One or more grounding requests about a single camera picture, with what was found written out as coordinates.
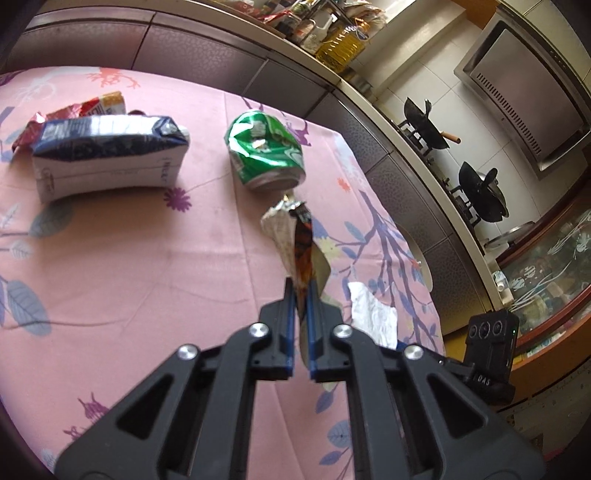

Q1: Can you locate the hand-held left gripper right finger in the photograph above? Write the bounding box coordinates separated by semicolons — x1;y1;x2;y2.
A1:
305;277;548;480

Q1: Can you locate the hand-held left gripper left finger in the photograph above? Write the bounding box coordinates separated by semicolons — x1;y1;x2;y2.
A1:
54;276;296;480

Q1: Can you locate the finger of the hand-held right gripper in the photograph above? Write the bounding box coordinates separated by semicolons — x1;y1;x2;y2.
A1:
436;356;475;384

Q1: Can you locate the silver orange snack wrapper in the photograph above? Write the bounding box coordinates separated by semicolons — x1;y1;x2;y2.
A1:
260;194;332;370

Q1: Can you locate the beige round bin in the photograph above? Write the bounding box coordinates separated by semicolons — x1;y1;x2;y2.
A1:
401;226;435;291

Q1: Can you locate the crushed green can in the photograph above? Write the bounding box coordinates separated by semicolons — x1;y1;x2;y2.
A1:
225;111;306;193

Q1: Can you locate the blue white milk carton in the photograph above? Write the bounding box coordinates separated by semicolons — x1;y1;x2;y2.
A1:
31;114;191;205

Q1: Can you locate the red snack wrapper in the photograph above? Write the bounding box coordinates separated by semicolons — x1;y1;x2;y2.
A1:
11;91;126;153

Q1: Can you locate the crumpled white tissue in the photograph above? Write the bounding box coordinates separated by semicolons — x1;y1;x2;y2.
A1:
347;281;399;349

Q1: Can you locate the brown framed glass door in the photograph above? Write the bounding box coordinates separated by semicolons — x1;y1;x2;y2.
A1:
496;194;591;370

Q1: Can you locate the gas stove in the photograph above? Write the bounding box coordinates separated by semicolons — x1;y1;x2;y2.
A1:
392;117;490;232

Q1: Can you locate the steel range hood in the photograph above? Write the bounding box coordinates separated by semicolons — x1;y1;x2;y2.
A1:
455;4;591;181

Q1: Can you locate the yellow cooking oil bottle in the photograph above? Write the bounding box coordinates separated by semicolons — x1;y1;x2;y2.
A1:
316;23;370;75

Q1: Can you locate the white plastic jug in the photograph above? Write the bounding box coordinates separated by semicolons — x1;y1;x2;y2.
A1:
300;14;335;51

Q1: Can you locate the row of condiment bottles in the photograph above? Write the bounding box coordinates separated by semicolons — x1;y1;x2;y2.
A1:
222;0;324;42

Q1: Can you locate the black wok with wooden handle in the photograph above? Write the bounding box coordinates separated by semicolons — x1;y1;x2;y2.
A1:
399;97;462;151

